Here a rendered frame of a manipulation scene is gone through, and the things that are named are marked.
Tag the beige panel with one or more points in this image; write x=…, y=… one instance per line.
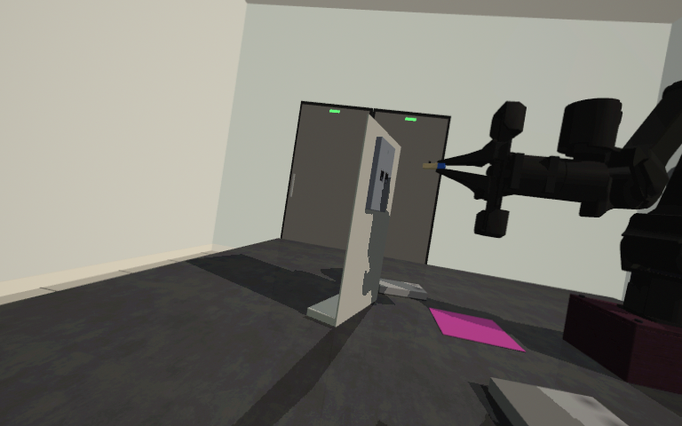
x=365, y=248

